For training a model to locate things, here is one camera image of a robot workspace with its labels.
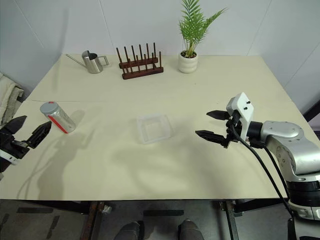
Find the dark rounded shape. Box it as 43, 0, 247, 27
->
114, 220, 146, 240
177, 218, 205, 240

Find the clear plastic container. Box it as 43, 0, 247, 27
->
135, 113, 175, 145

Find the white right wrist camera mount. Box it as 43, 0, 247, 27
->
226, 92, 256, 140

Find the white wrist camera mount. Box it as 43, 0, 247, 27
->
0, 149, 20, 167
226, 92, 256, 140

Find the dark wooden peg rack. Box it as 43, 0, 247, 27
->
115, 42, 165, 81

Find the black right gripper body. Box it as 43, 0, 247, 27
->
223, 111, 243, 150

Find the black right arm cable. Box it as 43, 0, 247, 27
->
231, 113, 299, 240
249, 139, 291, 201

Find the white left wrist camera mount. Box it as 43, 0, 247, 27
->
0, 149, 20, 167

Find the silver red can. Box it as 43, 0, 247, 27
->
39, 101, 77, 134

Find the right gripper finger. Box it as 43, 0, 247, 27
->
195, 129, 230, 150
206, 109, 230, 121

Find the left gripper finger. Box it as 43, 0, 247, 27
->
4, 115, 28, 137
26, 121, 53, 150

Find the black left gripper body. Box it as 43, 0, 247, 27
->
0, 128, 32, 160

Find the small grey round lid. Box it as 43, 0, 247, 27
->
39, 101, 59, 117

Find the black floor tape strip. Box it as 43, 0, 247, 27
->
143, 209, 185, 218

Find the green fern in white pot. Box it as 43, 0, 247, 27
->
177, 0, 229, 74

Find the steel watering can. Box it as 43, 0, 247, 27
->
65, 49, 110, 75

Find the beige crumpled cloth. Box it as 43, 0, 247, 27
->
0, 72, 25, 126

